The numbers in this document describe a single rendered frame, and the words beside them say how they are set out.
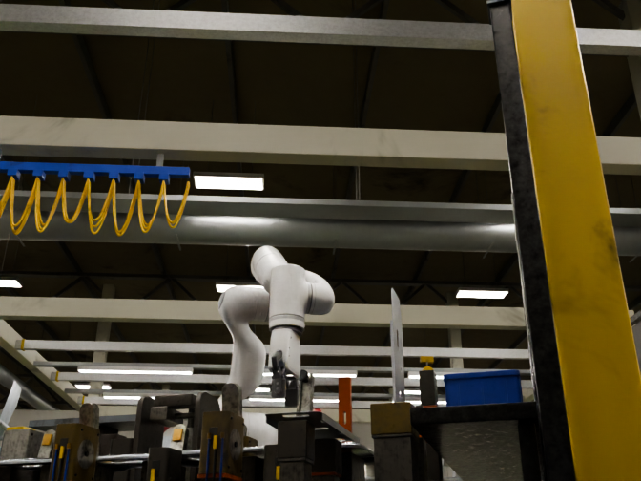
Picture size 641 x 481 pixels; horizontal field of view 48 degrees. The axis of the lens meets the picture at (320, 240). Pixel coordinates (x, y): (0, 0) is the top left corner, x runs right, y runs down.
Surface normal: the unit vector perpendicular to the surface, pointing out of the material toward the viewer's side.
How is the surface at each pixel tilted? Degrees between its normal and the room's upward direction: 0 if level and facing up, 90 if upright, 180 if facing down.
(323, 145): 90
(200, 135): 90
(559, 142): 90
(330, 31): 90
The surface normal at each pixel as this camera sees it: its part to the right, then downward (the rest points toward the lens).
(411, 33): 0.06, -0.42
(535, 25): -0.28, -0.41
